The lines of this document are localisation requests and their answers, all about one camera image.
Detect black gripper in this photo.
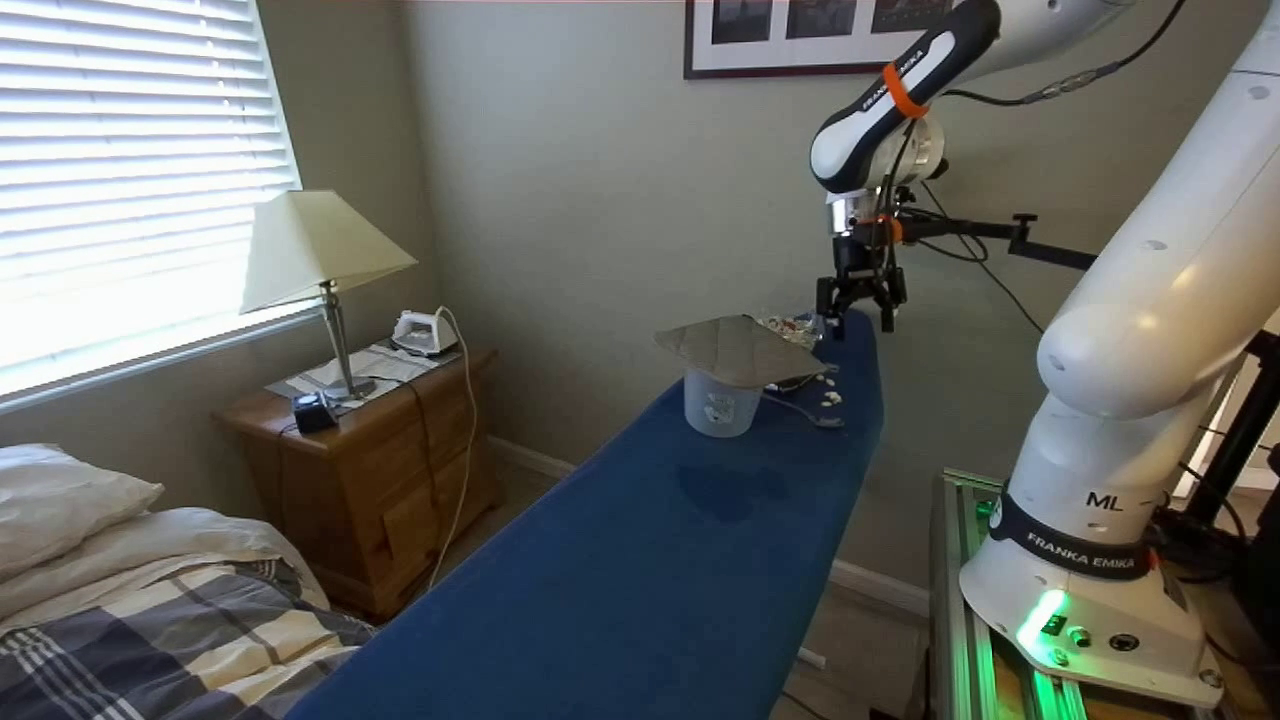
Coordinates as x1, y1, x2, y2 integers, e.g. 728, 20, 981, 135
815, 222, 905, 335

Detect grey quilted mat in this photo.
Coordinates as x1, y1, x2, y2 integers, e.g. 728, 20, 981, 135
655, 317, 824, 389

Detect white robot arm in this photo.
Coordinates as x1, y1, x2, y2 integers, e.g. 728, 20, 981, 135
958, 2, 1280, 708

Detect blue ironing board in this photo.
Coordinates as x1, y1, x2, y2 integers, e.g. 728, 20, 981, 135
289, 310, 883, 720

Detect white iron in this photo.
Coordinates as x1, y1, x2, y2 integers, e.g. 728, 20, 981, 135
390, 307, 460, 361

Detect wooden nightstand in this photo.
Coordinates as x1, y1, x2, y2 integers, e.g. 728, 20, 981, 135
223, 351, 499, 619

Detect black alarm clock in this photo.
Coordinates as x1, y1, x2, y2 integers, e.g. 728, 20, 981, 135
291, 393, 336, 435

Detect beige table lamp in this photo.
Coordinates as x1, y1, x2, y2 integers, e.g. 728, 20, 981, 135
240, 189, 411, 400

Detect bed with plaid bedding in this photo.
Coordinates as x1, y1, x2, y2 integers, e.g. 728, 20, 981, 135
0, 507, 371, 720

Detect window blinds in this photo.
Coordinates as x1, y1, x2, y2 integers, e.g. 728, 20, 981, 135
0, 0, 301, 394

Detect white pillow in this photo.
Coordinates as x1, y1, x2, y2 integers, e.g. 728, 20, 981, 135
0, 443, 160, 576

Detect framed wall picture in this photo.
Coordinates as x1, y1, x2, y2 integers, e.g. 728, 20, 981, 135
683, 0, 955, 77

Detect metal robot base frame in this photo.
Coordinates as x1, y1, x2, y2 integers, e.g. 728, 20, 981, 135
928, 471, 1275, 720

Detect white power cable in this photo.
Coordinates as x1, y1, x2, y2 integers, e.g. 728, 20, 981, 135
424, 307, 482, 592

